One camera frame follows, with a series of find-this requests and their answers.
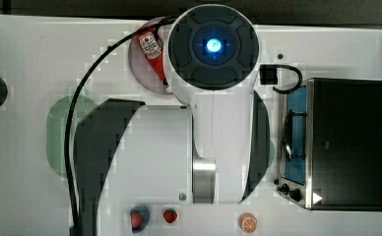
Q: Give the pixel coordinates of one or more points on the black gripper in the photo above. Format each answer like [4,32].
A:
[268,75]

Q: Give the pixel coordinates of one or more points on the red ball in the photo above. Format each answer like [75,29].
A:
[136,220]

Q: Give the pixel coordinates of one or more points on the toy orange slice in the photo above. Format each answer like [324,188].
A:
[248,222]

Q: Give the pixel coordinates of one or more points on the toaster oven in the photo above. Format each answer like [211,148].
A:
[331,145]

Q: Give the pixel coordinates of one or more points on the blue small bowl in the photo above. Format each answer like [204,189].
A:
[145,212]

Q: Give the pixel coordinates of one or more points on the toy strawberry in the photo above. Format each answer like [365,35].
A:
[170,215]

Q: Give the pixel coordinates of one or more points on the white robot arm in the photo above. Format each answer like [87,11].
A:
[209,146]

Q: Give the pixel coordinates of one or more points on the green mug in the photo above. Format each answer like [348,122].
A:
[271,153]

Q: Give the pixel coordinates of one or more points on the grey round plate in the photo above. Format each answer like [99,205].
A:
[142,70]

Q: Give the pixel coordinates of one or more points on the red ketchup bottle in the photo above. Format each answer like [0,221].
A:
[152,48]

